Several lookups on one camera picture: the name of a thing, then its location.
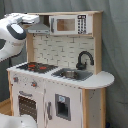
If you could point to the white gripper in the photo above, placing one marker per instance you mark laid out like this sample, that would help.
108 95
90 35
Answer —
26 18

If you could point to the white toy microwave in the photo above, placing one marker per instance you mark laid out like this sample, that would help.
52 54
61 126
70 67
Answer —
70 24

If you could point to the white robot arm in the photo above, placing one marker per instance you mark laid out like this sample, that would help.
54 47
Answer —
15 36

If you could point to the wooden toy kitchen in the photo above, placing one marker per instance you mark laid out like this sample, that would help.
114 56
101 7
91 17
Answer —
62 51

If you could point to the grey range hood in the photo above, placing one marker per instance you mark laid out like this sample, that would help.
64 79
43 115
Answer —
39 28

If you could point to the black stovetop red burners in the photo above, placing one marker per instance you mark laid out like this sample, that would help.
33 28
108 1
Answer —
37 67

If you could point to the right red stove knob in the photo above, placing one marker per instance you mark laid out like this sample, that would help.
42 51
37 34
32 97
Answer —
34 84

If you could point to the grey toy sink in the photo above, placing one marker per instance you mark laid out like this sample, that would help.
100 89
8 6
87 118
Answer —
72 74

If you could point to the black toy faucet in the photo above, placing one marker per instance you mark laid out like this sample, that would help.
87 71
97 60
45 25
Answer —
82 60

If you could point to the white oven door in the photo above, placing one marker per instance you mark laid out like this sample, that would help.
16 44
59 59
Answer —
30 103

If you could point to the grey backdrop curtain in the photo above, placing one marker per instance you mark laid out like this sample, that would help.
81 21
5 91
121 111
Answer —
114 44

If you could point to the white cabinet door with dispenser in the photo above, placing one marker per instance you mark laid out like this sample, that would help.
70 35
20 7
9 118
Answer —
63 106

